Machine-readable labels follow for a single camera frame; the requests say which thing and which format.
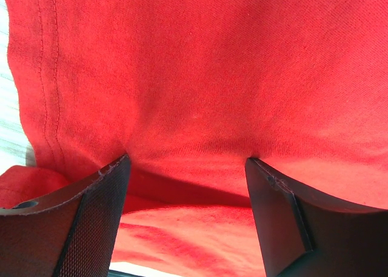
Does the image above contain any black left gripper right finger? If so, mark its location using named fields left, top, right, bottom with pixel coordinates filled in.
left=245, top=158, right=387, bottom=277

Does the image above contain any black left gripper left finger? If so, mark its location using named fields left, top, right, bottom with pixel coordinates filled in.
left=1, top=155, right=131, bottom=276

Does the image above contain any red t shirt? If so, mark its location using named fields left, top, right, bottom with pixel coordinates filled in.
left=1, top=0, right=387, bottom=276

